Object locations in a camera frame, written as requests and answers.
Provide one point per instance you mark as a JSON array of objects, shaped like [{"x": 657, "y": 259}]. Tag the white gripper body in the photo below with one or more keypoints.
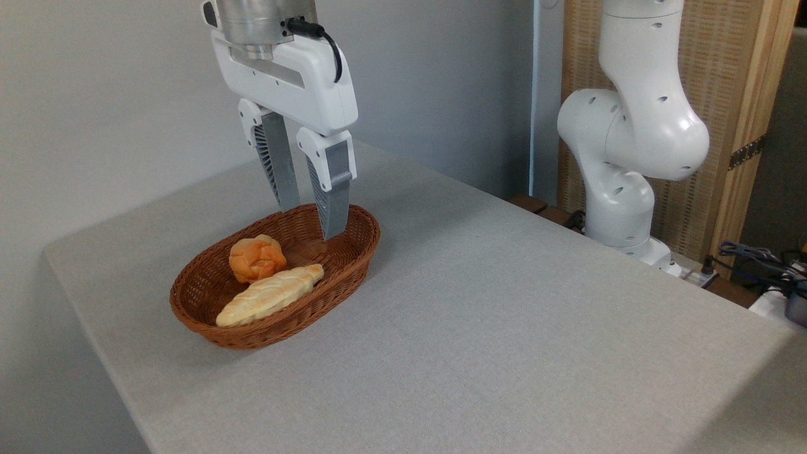
[{"x": 302, "y": 82}]

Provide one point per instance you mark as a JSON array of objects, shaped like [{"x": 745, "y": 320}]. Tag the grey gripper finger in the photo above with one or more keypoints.
[
  {"x": 334, "y": 202},
  {"x": 280, "y": 164}
]

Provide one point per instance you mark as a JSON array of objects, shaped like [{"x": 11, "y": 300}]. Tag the round bread bun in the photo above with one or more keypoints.
[{"x": 255, "y": 258}]

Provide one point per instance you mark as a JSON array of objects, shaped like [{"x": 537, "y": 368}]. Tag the long braided bread loaf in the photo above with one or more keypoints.
[{"x": 265, "y": 296}]

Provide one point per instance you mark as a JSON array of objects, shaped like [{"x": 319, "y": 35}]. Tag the brown wicker basket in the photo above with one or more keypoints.
[{"x": 328, "y": 284}]

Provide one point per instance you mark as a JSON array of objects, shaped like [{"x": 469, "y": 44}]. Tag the grey tablecloth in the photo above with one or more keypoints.
[{"x": 504, "y": 347}]

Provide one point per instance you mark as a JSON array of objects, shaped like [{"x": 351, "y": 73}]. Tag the wooden woven folding screen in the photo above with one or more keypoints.
[{"x": 725, "y": 63}]

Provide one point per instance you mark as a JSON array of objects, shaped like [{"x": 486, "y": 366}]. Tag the dark metal screen hinge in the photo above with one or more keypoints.
[{"x": 747, "y": 152}]

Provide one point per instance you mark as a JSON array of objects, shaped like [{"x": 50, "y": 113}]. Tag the grey round device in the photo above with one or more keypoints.
[{"x": 797, "y": 309}]

